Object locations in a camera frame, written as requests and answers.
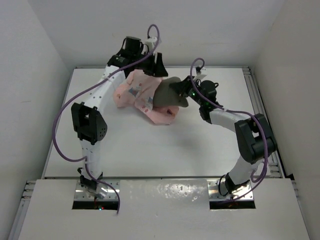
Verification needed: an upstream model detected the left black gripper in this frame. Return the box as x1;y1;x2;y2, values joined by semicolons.
132;50;168;78

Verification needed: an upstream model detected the pink cartoon pillowcase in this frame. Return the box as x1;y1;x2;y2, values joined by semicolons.
113;70;180;125

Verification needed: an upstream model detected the grey pillow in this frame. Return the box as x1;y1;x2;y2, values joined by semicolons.
153;76;189;108

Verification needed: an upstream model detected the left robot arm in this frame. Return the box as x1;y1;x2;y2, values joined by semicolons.
71;36;168;199

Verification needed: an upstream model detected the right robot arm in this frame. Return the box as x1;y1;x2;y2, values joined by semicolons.
169;77;278;197

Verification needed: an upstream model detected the white front cover board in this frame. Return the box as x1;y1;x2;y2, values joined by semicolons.
19;178;309;240

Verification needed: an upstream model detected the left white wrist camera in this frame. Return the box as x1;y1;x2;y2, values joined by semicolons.
144;36;158;53

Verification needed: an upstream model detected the rear aluminium frame rail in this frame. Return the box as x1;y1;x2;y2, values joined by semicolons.
74;65;251;69

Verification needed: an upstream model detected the aluminium frame rail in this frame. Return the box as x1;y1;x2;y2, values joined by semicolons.
74;65;251;69
242;66;285;178
8;180;36;240

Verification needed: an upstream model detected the right aluminium frame rail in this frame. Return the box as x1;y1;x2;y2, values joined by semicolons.
242;66;285;178

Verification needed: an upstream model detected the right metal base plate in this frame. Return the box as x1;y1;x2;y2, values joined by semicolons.
207;178;254;202

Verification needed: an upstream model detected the metal base plate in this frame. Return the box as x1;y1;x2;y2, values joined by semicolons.
207;178;254;202
73;181;120;202

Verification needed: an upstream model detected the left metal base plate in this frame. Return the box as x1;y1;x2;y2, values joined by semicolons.
73;181;120;202

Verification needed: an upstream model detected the left aluminium frame rail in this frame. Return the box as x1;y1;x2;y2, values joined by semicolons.
8;180;36;240

